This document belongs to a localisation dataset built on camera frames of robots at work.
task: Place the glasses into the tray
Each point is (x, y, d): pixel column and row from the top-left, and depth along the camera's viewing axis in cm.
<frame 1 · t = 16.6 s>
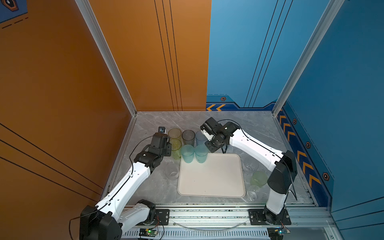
left hand: (165, 142, 82), fingers open
right hand: (210, 146, 83), fingers open
cream rectangular tray: (221, 180, 87), on the table
yellow-brown tinted cup: (174, 133, 96), point 11 cm above the table
green tinted cup: (176, 147, 85), point 15 cm above the table
grey smoked cup: (188, 137, 91), point 14 cm above the table
teal textured cup rear: (187, 152, 93), point 6 cm above the table
teal textured cup front: (200, 153, 88), point 10 cm above the table
clear textured cup: (171, 173, 89), point 2 cm above the table
clear cup front right: (254, 193, 82), on the table

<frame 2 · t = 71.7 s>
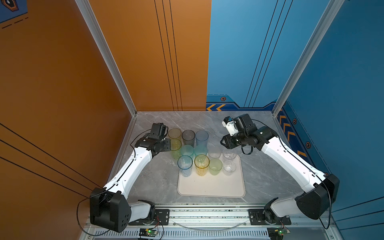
left hand: (165, 142, 84), fingers open
right hand: (223, 140, 78), fingers open
clear faceted cup: (229, 155, 95), point 3 cm above the table
yellow tinted cup: (202, 162, 87), point 7 cm above the table
light green cup right: (215, 166, 91), point 2 cm above the table
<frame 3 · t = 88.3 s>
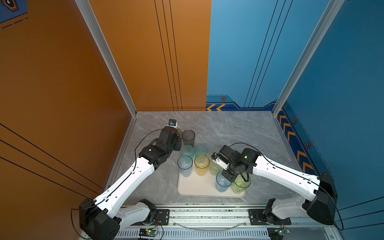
left hand: (176, 135, 78), fingers closed
right hand: (225, 173, 77), fingers closed
green tinted cup: (242, 181, 76), point 11 cm above the table
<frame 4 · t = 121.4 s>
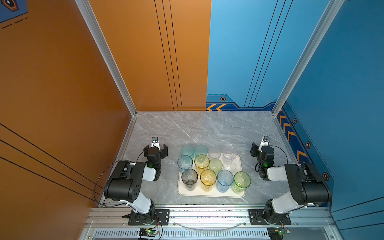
left hand: (156, 143, 94), fingers open
right hand: (258, 144, 94), fingers open
grey smoked cup: (189, 177, 77), point 11 cm above the table
